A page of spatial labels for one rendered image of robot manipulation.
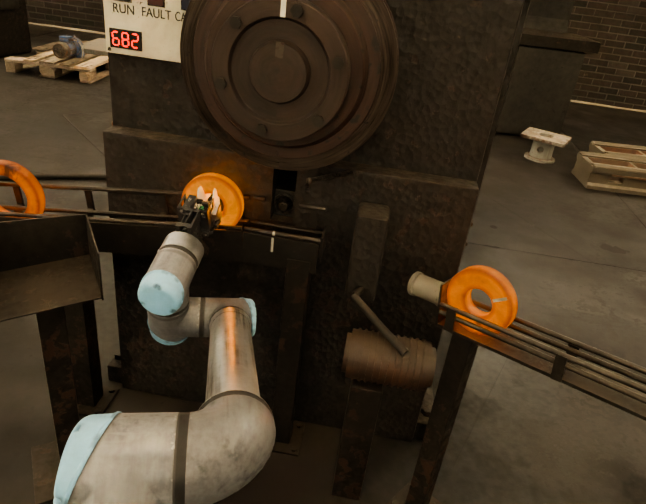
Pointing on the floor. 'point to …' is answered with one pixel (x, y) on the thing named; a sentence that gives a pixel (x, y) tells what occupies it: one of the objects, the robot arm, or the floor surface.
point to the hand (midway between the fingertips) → (212, 196)
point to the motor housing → (351, 470)
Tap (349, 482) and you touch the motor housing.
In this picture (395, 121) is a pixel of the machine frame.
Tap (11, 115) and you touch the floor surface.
